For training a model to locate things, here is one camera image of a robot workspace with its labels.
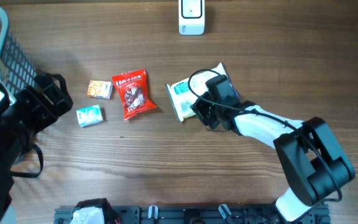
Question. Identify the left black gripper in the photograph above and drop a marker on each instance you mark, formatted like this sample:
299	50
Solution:
46	114

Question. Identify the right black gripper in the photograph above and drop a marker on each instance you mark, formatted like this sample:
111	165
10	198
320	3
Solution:
199	106

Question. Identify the cream yellow snack bag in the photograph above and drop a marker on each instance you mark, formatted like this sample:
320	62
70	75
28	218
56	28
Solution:
182	98

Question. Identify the small teal white box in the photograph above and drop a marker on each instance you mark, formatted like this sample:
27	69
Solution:
89	115

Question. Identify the small orange snack box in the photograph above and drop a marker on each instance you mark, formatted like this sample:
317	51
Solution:
99	89

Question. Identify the red candy bag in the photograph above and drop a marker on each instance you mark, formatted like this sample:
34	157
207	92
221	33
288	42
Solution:
133	91

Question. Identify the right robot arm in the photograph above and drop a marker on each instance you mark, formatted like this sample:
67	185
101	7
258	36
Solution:
314	163

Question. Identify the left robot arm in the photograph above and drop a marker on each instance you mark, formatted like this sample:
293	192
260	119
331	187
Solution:
15	140

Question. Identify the white barcode scanner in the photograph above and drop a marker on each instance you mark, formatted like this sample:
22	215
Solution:
191	17

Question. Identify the dark grey plastic shopping basket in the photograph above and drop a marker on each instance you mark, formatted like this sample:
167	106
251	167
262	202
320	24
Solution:
21	70

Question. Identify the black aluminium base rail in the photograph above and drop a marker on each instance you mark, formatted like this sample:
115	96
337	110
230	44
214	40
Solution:
248	214

